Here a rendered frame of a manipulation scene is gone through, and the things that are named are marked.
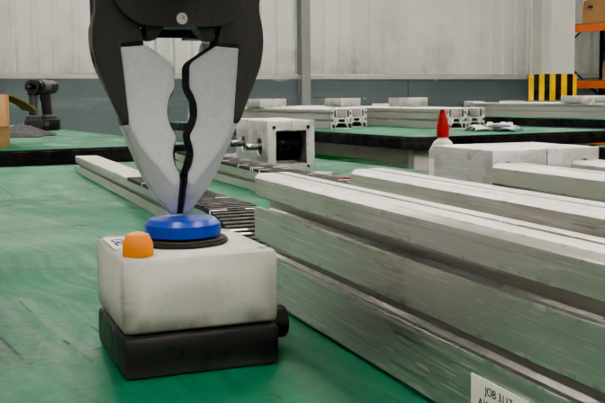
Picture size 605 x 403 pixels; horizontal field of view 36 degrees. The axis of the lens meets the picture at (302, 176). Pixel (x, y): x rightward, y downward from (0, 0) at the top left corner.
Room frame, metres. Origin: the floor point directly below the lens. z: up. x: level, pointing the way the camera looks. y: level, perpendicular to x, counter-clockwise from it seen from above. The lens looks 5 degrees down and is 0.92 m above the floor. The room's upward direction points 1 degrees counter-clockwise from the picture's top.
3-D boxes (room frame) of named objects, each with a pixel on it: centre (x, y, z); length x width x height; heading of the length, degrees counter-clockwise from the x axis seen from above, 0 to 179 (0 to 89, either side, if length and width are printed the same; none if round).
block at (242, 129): (1.79, 0.08, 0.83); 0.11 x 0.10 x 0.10; 108
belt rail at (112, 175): (1.28, 0.23, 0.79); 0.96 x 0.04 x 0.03; 21
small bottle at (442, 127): (1.25, -0.19, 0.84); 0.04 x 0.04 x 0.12
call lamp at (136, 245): (0.45, 0.08, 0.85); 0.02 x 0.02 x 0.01
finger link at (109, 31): (0.48, 0.09, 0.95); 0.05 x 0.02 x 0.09; 111
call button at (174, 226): (0.49, 0.06, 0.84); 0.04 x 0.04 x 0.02
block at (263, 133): (1.67, 0.05, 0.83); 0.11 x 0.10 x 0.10; 112
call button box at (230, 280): (0.49, 0.06, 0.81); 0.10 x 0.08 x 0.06; 111
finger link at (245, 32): (0.50, 0.05, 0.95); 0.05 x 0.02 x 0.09; 111
